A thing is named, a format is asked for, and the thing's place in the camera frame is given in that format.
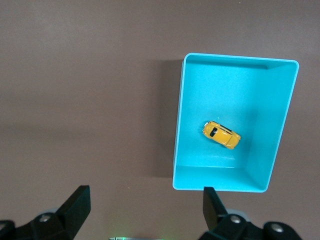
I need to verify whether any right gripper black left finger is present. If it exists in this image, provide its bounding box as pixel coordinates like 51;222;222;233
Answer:
0;184;91;240

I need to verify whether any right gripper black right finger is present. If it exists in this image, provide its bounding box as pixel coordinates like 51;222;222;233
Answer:
202;186;301;240

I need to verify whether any yellow beetle toy car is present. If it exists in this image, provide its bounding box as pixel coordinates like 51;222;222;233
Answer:
200;120;242;151

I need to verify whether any turquoise plastic bin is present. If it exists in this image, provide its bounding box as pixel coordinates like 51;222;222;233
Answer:
171;52;300;194

